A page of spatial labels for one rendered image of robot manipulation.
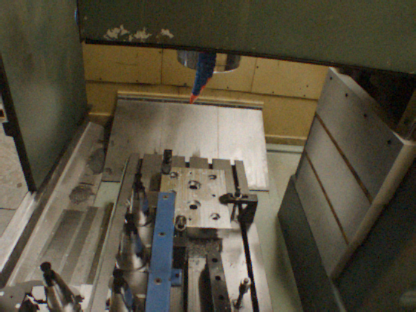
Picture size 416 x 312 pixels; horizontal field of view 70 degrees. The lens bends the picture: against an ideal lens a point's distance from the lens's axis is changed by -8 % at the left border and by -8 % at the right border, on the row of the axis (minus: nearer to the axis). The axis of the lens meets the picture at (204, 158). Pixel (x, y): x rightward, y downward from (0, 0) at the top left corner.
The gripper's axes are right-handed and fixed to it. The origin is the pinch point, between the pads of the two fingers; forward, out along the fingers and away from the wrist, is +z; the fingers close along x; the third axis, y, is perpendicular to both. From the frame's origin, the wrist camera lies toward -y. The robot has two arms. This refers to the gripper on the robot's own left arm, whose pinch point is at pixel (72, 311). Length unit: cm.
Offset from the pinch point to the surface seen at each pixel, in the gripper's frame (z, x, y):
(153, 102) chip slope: -2, -149, 37
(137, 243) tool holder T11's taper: 10.3, -9.7, -7.1
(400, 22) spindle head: 47, -18, -45
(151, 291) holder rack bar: 13.2, -3.0, -2.7
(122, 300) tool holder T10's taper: 9.5, 1.7, -7.9
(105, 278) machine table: -3.1, -25.1, 30.0
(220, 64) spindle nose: 25, -43, -28
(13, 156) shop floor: -135, -195, 120
